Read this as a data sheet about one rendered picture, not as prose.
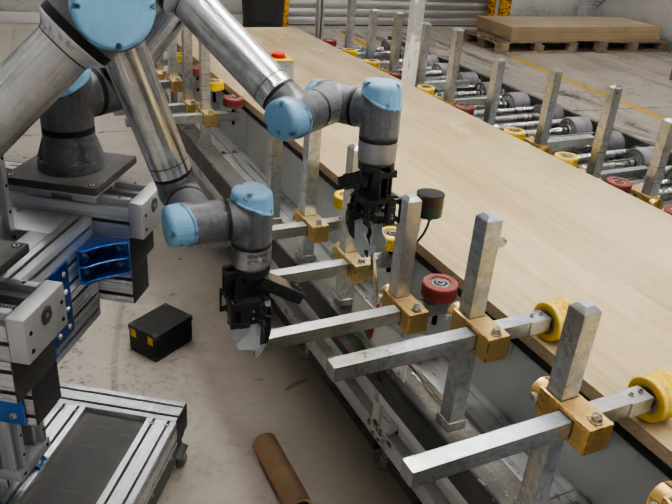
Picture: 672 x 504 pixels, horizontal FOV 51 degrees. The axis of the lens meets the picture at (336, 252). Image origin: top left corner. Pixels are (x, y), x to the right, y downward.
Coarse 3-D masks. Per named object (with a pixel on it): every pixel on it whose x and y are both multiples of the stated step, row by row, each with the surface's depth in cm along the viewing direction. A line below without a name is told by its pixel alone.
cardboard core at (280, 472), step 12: (264, 444) 224; (276, 444) 225; (264, 456) 221; (276, 456) 219; (264, 468) 220; (276, 468) 215; (288, 468) 216; (276, 480) 213; (288, 480) 211; (276, 492) 212; (288, 492) 208; (300, 492) 207
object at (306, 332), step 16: (432, 304) 156; (448, 304) 158; (320, 320) 147; (336, 320) 147; (352, 320) 148; (368, 320) 149; (384, 320) 151; (272, 336) 140; (288, 336) 142; (304, 336) 144; (320, 336) 145
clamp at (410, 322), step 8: (384, 288) 160; (384, 296) 158; (392, 296) 156; (408, 296) 156; (384, 304) 159; (392, 304) 155; (400, 304) 153; (408, 304) 153; (408, 312) 150; (424, 312) 151; (400, 320) 153; (408, 320) 150; (416, 320) 151; (424, 320) 152; (408, 328) 151; (416, 328) 152; (424, 328) 153
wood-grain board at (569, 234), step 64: (320, 64) 337; (448, 128) 260; (448, 192) 204; (512, 192) 208; (576, 192) 212; (448, 256) 168; (512, 256) 171; (576, 256) 173; (640, 256) 176; (640, 320) 149
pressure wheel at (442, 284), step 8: (424, 280) 156; (432, 280) 156; (440, 280) 155; (448, 280) 157; (424, 288) 155; (432, 288) 153; (440, 288) 153; (448, 288) 153; (456, 288) 154; (424, 296) 155; (432, 296) 153; (440, 296) 153; (448, 296) 153; (456, 296) 156; (432, 320) 160
